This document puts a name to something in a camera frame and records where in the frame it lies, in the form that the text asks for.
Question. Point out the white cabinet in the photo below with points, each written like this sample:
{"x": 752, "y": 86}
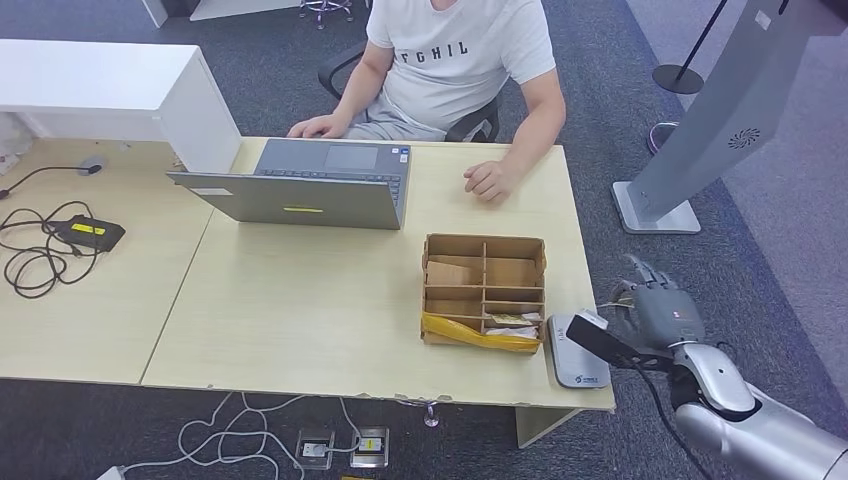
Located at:
{"x": 99, "y": 79}

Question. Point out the cardboard divider box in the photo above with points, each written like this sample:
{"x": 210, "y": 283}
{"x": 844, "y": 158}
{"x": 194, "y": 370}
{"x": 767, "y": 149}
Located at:
{"x": 464, "y": 273}

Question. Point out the yellow floor label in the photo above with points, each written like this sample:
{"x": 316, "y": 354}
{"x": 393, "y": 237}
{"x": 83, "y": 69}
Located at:
{"x": 358, "y": 478}

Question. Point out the person's left hand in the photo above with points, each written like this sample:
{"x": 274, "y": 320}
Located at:
{"x": 491, "y": 180}

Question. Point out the white furniture panel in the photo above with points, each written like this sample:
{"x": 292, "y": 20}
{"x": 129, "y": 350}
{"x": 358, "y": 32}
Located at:
{"x": 232, "y": 6}

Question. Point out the pale desk leg panel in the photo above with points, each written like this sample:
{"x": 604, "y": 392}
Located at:
{"x": 540, "y": 427}

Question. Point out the white power brick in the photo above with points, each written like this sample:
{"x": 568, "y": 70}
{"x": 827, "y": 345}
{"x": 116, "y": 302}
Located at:
{"x": 111, "y": 474}

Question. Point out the white card sleeve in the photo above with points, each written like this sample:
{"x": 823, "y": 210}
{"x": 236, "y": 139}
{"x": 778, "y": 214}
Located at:
{"x": 513, "y": 333}
{"x": 532, "y": 317}

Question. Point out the metal floor socket box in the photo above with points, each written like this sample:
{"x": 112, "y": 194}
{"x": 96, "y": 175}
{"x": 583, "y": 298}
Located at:
{"x": 314, "y": 449}
{"x": 370, "y": 447}

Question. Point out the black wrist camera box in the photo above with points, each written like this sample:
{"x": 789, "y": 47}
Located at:
{"x": 599, "y": 341}

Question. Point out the black gooseneck microphone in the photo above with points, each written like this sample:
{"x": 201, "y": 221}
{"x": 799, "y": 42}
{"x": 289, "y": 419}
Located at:
{"x": 96, "y": 169}

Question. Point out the chrome stool base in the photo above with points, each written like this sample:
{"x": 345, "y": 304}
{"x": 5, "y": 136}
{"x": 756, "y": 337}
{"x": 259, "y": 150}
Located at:
{"x": 326, "y": 8}

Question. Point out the black power adapter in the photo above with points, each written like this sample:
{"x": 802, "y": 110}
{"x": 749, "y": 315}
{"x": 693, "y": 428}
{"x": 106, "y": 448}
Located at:
{"x": 93, "y": 232}

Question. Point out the brownish room key card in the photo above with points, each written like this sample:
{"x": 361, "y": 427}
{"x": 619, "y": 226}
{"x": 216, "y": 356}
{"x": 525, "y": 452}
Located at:
{"x": 509, "y": 320}

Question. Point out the grey card reader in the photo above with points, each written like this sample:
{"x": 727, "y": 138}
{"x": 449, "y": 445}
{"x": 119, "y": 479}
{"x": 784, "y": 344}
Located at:
{"x": 576, "y": 363}

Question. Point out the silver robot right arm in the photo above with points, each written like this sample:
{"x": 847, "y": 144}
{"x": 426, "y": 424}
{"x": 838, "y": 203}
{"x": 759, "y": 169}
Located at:
{"x": 762, "y": 437}

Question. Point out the person's right forearm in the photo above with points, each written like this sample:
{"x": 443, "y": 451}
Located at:
{"x": 358, "y": 93}

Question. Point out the black stanchion post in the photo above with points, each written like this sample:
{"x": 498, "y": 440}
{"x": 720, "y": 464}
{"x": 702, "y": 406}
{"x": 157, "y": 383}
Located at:
{"x": 676, "y": 79}

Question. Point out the grey laptop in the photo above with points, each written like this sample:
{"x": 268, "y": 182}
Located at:
{"x": 298, "y": 202}

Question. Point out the person's right hand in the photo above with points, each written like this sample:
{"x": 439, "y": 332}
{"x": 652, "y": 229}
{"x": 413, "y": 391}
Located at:
{"x": 318, "y": 127}

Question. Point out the black office chair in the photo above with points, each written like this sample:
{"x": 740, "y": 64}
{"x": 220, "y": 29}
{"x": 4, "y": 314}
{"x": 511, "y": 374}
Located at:
{"x": 474, "y": 122}

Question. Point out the person's left forearm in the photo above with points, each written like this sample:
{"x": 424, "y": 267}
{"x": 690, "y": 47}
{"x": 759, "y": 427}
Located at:
{"x": 536, "y": 136}

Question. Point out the grey kiosk stand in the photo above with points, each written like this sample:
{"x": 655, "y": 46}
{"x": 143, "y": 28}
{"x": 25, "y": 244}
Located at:
{"x": 715, "y": 132}

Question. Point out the metal desk levelling foot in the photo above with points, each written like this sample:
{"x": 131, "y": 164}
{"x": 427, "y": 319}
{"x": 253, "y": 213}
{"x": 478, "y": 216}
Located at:
{"x": 432, "y": 416}

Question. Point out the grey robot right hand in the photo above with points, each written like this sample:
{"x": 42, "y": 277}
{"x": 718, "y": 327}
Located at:
{"x": 666, "y": 318}

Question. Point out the person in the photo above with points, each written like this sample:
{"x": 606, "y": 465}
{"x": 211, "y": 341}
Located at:
{"x": 457, "y": 79}

